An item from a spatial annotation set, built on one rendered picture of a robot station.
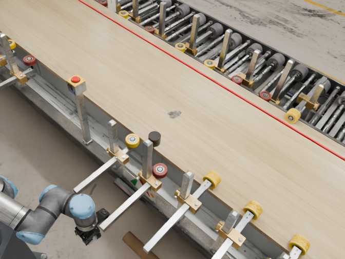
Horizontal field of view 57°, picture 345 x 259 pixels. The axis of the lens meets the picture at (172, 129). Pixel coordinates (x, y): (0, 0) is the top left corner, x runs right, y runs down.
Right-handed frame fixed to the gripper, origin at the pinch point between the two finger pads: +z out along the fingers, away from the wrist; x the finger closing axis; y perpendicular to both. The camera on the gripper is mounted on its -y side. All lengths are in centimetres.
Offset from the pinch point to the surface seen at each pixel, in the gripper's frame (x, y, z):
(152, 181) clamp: 0.8, -38.5, -4.4
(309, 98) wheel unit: 36, -149, -14
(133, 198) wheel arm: 0.3, -25.2, -3.4
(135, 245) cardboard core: -2, -28, 75
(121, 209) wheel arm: 0.3, -16.7, -3.4
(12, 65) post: -127, -38, -7
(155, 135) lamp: -4, -45, -34
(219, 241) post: 46, -37, -3
